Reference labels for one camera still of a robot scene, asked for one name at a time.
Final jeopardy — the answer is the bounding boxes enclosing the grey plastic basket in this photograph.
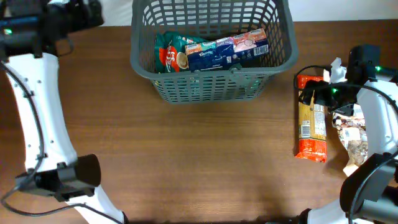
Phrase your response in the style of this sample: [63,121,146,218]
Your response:
[130,0,299,104]

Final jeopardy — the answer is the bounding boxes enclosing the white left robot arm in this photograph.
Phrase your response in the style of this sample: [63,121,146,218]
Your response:
[1,1,128,223]

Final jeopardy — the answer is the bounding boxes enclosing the green coffee bag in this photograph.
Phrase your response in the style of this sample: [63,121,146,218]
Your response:
[154,31,207,73]

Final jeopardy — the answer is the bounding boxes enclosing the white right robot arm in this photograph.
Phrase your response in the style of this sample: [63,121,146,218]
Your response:
[294,44,397,223]

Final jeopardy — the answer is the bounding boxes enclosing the red spaghetti packet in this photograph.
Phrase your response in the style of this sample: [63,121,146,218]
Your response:
[295,75,327,163]

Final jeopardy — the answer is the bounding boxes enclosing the beige brown snack bag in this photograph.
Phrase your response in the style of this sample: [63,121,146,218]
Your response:
[331,104,368,177]

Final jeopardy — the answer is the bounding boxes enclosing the colourful tissue multipack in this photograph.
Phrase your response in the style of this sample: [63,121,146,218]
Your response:
[185,28,269,71]

